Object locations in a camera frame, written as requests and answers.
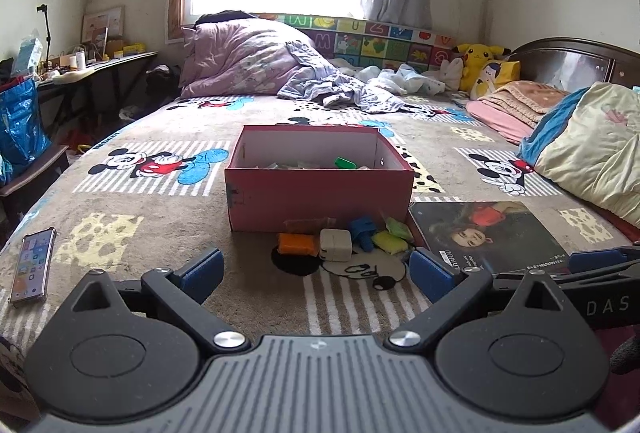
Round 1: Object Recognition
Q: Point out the box lid with portrait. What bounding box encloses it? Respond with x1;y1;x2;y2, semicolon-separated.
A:
408;200;585;275

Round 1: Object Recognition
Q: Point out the yellow packet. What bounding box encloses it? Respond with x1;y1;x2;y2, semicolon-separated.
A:
371;231;409;255

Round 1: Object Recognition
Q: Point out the green packet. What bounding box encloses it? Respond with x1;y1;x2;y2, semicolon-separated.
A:
385;217;414;243

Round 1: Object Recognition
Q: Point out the blue plastic bolt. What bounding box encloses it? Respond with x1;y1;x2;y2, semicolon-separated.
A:
348;216;378;252

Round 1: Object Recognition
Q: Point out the white power adapter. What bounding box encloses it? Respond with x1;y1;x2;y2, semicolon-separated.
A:
319;228;352;263

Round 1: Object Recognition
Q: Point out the orange packet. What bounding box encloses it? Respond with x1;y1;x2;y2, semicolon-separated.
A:
277;233;319;257

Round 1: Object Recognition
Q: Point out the smartphone in clear case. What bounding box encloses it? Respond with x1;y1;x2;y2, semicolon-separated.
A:
10;227;56;306

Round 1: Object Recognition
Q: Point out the pink cardboard box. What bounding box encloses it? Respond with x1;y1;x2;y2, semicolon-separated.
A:
224;124;416;233

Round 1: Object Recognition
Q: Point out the green item in box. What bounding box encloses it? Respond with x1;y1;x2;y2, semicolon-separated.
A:
334;156;358;170

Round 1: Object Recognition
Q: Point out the pink folded blanket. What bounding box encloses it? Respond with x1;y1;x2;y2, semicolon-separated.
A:
465;81;568;145

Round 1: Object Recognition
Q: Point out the dark wooden headboard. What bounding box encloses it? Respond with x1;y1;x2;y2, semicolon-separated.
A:
509;37;640;93

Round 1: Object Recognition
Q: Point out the crumpled grey floral sheet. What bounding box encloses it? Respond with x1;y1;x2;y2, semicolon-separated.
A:
277;42;447;113

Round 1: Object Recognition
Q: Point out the blue shopping bag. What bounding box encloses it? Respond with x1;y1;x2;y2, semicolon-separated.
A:
0;76;51;186

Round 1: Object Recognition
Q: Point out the cluttered side desk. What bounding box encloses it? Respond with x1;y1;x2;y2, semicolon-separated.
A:
37;50;158;138

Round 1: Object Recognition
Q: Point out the Pikachu plush toy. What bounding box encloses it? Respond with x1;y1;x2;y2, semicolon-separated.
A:
452;44;511;92

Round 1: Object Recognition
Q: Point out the purple folded duvet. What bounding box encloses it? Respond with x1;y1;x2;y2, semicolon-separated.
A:
179;18;314;98

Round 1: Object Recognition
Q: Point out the colourful alphabet foam mat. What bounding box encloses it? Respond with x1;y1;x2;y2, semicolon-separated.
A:
257;14;456;72

